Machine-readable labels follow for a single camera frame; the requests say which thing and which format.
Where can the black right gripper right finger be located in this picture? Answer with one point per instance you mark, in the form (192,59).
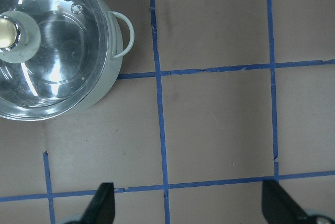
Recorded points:
(278,207)

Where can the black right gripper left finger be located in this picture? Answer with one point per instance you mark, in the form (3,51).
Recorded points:
(101,208)

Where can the glass pot lid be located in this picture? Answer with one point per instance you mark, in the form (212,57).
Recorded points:
(52,46)

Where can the pale green cooking pot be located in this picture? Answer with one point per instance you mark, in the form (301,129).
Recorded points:
(110,59)

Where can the brown paper table cover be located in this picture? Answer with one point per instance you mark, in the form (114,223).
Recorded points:
(215,97)

